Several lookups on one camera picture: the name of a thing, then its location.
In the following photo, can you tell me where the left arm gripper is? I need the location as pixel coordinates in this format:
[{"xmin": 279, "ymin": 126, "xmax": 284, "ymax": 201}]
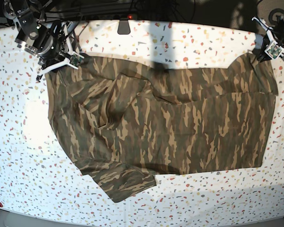
[{"xmin": 252, "ymin": 17, "xmax": 284, "ymax": 62}]

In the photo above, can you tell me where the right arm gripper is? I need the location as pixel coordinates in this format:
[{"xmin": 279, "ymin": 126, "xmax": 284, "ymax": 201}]
[{"xmin": 36, "ymin": 21, "xmax": 85, "ymax": 82}]

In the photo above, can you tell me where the camouflage T-shirt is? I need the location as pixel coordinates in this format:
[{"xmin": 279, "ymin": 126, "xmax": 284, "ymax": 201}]
[{"xmin": 45, "ymin": 53, "xmax": 278, "ymax": 202}]

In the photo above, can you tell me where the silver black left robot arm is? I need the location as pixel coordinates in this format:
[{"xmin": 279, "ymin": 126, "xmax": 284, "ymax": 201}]
[{"xmin": 252, "ymin": 8, "xmax": 284, "ymax": 62}]

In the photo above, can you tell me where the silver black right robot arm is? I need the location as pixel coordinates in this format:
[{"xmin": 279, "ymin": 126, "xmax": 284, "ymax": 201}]
[{"xmin": 2, "ymin": 0, "xmax": 84, "ymax": 81}]

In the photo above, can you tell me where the black power strip red light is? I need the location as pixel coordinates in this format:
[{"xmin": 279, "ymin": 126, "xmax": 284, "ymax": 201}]
[{"xmin": 83, "ymin": 14, "xmax": 138, "ymax": 20}]

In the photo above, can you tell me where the green wrist camera board right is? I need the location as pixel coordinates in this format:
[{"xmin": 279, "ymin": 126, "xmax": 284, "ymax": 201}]
[{"xmin": 70, "ymin": 53, "xmax": 84, "ymax": 69}]

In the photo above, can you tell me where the green wrist camera board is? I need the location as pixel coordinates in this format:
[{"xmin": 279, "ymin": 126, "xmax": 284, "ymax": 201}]
[
  {"xmin": 70, "ymin": 53, "xmax": 84, "ymax": 69},
  {"xmin": 265, "ymin": 44, "xmax": 282, "ymax": 59}
]

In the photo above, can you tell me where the green wrist camera board left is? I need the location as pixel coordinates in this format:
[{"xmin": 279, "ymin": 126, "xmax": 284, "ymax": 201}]
[{"xmin": 265, "ymin": 44, "xmax": 282, "ymax": 59}]

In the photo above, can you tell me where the dark grey camera mount foot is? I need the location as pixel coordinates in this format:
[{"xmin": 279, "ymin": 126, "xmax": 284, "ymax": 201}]
[{"xmin": 117, "ymin": 20, "xmax": 131, "ymax": 35}]

